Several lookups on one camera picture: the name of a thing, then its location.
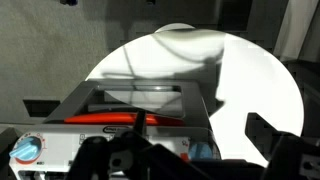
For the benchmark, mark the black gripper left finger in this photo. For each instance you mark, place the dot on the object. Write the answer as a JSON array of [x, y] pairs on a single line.
[[133, 156]]

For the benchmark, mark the grey toy stove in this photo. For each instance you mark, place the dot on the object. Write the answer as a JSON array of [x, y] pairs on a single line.
[[66, 140]]

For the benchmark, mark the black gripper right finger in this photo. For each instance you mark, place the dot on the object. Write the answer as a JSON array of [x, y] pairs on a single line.
[[293, 156]]

